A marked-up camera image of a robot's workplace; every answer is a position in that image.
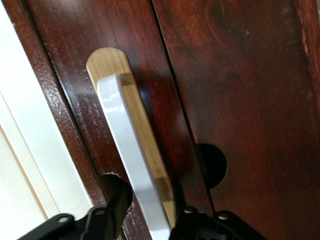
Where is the plain dark wooden drawer front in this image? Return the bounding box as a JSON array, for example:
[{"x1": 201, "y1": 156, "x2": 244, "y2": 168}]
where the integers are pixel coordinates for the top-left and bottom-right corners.
[{"x1": 151, "y1": 0, "x2": 320, "y2": 240}]

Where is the dark wooden drawer with handle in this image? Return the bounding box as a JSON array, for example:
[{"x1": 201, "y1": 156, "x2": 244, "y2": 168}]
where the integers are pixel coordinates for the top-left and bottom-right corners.
[{"x1": 24, "y1": 0, "x2": 214, "y2": 240}]

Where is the dark wooden drawer cabinet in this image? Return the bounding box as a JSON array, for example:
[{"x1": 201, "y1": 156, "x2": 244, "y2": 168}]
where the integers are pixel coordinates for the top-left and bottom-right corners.
[{"x1": 3, "y1": 0, "x2": 320, "y2": 240}]

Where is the light wooden handle plate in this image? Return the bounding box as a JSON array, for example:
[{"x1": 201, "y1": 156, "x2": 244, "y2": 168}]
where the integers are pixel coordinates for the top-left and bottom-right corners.
[{"x1": 85, "y1": 47, "x2": 177, "y2": 229}]

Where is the white metal drawer handle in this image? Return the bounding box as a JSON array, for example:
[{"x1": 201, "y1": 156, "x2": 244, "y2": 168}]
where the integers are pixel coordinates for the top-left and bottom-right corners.
[{"x1": 96, "y1": 73, "x2": 174, "y2": 240}]

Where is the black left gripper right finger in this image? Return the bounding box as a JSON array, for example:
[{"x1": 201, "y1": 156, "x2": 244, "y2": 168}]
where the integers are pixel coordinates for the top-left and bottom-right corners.
[{"x1": 169, "y1": 185, "x2": 266, "y2": 240}]

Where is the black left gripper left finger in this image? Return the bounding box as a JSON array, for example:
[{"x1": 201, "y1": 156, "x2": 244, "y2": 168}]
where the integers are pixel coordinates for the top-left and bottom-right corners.
[{"x1": 18, "y1": 184, "x2": 133, "y2": 240}]

